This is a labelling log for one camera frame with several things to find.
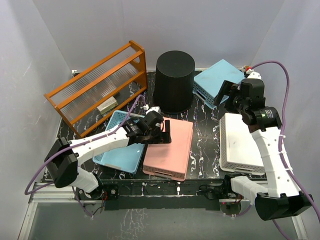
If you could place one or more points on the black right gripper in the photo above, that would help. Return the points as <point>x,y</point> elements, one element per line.
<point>225,90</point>

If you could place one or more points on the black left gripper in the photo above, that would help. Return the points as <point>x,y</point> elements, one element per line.
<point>165,137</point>

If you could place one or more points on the blue plastic basket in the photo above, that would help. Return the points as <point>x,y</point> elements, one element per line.
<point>207,84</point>

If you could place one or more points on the pink plastic basket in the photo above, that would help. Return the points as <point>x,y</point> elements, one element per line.
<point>170,160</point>

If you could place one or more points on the blue tray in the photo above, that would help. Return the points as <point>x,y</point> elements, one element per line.
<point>125,159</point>

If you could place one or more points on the large black plastic bin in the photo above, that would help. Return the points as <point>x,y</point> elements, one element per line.
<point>174,80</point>

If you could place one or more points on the white perforated plastic basket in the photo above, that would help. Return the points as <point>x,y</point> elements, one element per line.
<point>238,150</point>

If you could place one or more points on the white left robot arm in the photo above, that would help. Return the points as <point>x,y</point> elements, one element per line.
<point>65,158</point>

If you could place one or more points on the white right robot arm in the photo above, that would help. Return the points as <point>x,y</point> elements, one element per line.
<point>282,197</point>

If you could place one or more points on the small beige box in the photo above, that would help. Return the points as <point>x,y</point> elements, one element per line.
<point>107,105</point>

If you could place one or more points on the orange wooden rack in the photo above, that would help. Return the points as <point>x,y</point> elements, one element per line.
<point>122,75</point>

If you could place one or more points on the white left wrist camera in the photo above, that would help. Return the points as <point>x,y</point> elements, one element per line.
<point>153,111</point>

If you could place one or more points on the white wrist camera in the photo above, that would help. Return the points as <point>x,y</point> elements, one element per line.
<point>252,74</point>
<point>153,111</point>

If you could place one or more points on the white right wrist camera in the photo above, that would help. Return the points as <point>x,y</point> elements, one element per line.
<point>252,74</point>

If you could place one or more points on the aluminium front frame rail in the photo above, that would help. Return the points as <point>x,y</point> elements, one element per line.
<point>148,212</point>

